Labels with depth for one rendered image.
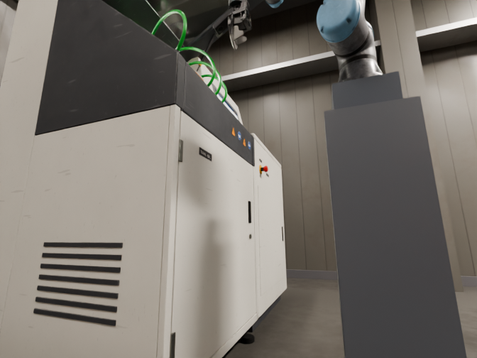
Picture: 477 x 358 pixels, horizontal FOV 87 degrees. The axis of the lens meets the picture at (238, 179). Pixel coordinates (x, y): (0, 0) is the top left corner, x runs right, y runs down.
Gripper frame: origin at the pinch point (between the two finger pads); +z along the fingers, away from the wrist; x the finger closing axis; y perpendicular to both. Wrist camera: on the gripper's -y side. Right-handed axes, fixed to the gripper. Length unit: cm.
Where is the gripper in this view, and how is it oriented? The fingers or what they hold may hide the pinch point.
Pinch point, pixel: (233, 46)
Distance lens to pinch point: 120.8
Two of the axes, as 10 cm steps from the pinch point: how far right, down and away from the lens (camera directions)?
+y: 9.3, -0.9, -3.7
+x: 3.8, 1.6, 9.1
